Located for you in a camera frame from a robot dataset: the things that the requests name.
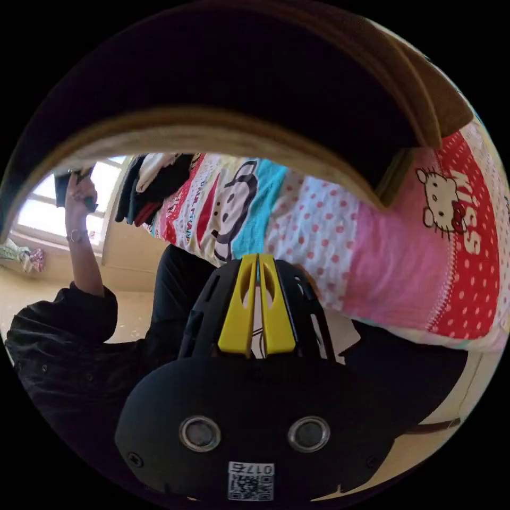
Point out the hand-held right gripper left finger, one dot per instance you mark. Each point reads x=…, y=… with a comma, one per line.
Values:
x=238, y=318

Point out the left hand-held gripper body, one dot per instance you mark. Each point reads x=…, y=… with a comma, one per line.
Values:
x=60, y=190

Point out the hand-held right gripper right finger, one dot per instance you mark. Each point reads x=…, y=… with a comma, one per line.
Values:
x=279, y=322

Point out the person's left forearm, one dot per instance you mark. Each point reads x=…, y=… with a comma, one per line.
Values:
x=85, y=267

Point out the person's left hand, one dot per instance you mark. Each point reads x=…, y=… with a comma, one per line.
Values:
x=76, y=211

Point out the window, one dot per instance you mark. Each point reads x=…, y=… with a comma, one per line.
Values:
x=40, y=213

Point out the patterned cloth bundle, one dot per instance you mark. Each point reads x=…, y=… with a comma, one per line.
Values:
x=24, y=257

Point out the pile of clothes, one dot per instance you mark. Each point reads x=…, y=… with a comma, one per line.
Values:
x=157, y=187

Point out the bed with printed patchwork sheet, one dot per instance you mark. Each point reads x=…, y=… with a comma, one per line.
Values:
x=378, y=271

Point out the person's body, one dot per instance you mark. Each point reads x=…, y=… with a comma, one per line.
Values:
x=59, y=366

